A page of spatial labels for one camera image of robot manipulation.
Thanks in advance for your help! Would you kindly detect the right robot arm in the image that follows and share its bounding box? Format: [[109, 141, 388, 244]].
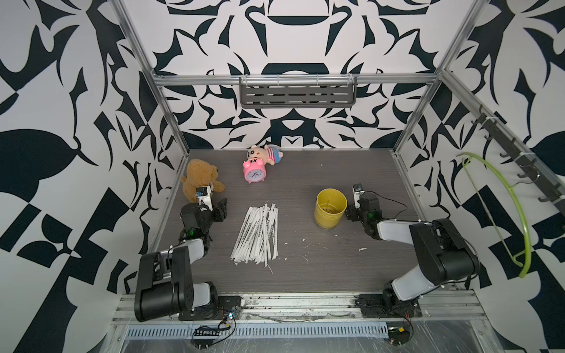
[[346, 192, 481, 318]]

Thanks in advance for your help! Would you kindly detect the black wall hook rail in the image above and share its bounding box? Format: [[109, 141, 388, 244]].
[[474, 104, 564, 214]]

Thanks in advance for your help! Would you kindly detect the brown teddy bear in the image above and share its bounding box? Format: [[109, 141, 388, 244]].
[[181, 159, 225, 203]]

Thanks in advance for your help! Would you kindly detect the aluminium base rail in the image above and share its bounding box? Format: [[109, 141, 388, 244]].
[[114, 288, 486, 325]]

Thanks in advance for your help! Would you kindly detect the grey slotted wall shelf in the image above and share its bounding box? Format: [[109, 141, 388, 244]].
[[239, 74, 357, 109]]

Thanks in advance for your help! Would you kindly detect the white cable duct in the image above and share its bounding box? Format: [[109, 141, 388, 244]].
[[125, 322, 388, 340]]

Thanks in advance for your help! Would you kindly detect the fifteenth white straw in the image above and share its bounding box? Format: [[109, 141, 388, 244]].
[[267, 204, 278, 262]]

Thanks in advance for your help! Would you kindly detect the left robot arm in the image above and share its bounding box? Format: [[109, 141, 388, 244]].
[[134, 198, 227, 322]]

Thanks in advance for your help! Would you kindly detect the pink alarm clock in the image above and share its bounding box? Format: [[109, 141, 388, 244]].
[[243, 158, 267, 184]]

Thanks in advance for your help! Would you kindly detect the yellow plastic cup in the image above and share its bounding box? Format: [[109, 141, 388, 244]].
[[314, 188, 347, 229]]

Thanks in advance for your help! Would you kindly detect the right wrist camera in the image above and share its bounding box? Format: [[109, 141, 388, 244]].
[[353, 184, 365, 209]]

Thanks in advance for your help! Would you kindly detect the green plastic hanger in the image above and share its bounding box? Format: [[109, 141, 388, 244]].
[[458, 152, 534, 279]]

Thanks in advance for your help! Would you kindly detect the eleventh white straw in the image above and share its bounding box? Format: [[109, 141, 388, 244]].
[[272, 207, 279, 260]]

